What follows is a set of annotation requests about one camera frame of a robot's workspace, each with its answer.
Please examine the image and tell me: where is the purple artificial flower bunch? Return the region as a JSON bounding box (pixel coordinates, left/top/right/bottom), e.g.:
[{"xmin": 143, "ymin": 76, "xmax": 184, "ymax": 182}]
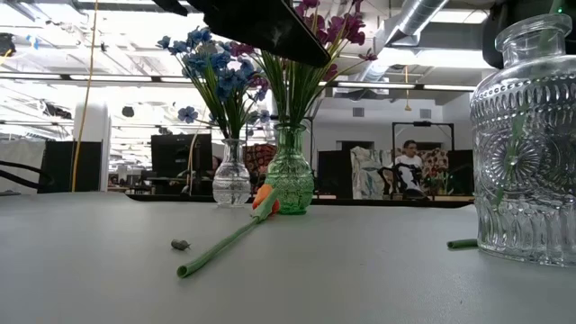
[
  {"xmin": 265, "ymin": 47, "xmax": 325, "ymax": 130},
  {"xmin": 229, "ymin": 40, "xmax": 293, "ymax": 130},
  {"xmin": 294, "ymin": 0, "xmax": 380, "ymax": 127}
]

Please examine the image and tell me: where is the dense blue artificial flower bunch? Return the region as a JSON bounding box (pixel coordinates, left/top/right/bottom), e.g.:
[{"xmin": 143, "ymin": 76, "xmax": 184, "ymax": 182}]
[{"xmin": 155, "ymin": 25, "xmax": 253, "ymax": 140}]

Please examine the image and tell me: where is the orange artificial tulip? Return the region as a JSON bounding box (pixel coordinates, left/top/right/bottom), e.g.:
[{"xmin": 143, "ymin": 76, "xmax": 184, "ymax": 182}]
[{"xmin": 175, "ymin": 183, "xmax": 283, "ymax": 279}]

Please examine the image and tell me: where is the large clear embossed glass jar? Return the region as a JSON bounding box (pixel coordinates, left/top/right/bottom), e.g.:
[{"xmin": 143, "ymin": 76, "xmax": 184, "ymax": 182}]
[{"xmin": 469, "ymin": 13, "xmax": 576, "ymax": 267}]

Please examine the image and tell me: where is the green artificial flower stem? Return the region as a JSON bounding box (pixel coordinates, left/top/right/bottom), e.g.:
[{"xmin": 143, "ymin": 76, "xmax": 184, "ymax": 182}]
[{"xmin": 445, "ymin": 238, "xmax": 479, "ymax": 250}]

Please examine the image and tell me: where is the green glass vase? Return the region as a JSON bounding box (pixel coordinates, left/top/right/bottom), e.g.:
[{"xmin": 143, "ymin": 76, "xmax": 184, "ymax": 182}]
[{"xmin": 264, "ymin": 121, "xmax": 316, "ymax": 216}]

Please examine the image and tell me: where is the small clear glass vase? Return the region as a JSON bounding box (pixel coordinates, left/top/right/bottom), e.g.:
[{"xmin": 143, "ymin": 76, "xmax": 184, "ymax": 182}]
[{"xmin": 211, "ymin": 137, "xmax": 252, "ymax": 209}]

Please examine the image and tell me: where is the red patterned cloth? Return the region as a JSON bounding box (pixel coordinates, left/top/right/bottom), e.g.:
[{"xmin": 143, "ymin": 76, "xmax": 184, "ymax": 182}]
[{"xmin": 245, "ymin": 142, "xmax": 276, "ymax": 181}]

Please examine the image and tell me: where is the brown dotted cloth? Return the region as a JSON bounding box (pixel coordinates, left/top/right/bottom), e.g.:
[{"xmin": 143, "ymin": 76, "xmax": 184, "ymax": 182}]
[{"xmin": 420, "ymin": 148, "xmax": 450, "ymax": 193}]

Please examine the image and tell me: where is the black partition panel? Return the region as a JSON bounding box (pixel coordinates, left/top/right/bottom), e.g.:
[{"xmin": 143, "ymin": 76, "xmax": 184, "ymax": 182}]
[
  {"xmin": 447, "ymin": 149, "xmax": 473, "ymax": 195},
  {"xmin": 316, "ymin": 149, "xmax": 356, "ymax": 199},
  {"xmin": 39, "ymin": 140, "xmax": 103, "ymax": 194}
]

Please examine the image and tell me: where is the white pillar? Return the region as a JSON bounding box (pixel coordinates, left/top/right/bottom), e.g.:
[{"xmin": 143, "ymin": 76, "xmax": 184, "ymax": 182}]
[{"xmin": 73, "ymin": 96, "xmax": 113, "ymax": 194}]

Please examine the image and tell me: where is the person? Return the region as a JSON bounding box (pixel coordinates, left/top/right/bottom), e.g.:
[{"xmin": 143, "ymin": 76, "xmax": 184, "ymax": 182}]
[{"xmin": 393, "ymin": 139, "xmax": 429, "ymax": 200}]

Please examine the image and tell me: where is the black monitor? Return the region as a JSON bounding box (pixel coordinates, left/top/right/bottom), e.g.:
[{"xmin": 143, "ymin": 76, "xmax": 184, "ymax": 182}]
[{"xmin": 150, "ymin": 133, "xmax": 214, "ymax": 179}]

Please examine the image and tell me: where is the black ceiling-mounted device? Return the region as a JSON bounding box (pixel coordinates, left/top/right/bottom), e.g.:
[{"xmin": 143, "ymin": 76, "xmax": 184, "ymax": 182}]
[{"xmin": 0, "ymin": 32, "xmax": 17, "ymax": 58}]

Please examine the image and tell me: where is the black chair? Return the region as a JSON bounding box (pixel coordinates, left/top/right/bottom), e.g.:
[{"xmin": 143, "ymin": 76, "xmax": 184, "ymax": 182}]
[{"xmin": 376, "ymin": 162, "xmax": 409, "ymax": 200}]

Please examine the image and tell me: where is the white teal floral cloth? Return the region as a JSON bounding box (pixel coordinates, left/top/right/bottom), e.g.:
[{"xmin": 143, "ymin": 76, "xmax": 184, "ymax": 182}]
[{"xmin": 349, "ymin": 146, "xmax": 397, "ymax": 200}]

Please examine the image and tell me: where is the silver ventilation duct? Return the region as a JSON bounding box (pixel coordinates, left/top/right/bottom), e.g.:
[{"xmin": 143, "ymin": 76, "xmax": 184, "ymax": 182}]
[{"xmin": 357, "ymin": 0, "xmax": 451, "ymax": 85}]

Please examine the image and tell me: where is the yellow hanging cord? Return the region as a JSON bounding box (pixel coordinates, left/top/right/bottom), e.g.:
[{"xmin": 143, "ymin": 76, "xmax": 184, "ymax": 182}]
[{"xmin": 403, "ymin": 65, "xmax": 413, "ymax": 113}]

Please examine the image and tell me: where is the black metal frame stand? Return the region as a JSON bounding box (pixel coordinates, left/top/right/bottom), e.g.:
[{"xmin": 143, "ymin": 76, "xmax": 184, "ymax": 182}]
[{"xmin": 391, "ymin": 120, "xmax": 456, "ymax": 154}]

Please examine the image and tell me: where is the yellow hanging cable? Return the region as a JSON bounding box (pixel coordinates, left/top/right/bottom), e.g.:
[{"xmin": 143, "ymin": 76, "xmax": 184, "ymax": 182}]
[{"xmin": 70, "ymin": 0, "xmax": 99, "ymax": 193}]

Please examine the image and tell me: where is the tan hanging cable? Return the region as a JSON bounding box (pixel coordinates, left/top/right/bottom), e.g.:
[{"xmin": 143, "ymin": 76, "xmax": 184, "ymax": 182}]
[{"xmin": 186, "ymin": 105, "xmax": 208, "ymax": 195}]

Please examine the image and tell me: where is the black curved cable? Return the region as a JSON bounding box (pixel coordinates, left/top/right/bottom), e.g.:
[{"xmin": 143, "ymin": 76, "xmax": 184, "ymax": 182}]
[{"xmin": 0, "ymin": 160, "xmax": 54, "ymax": 191}]

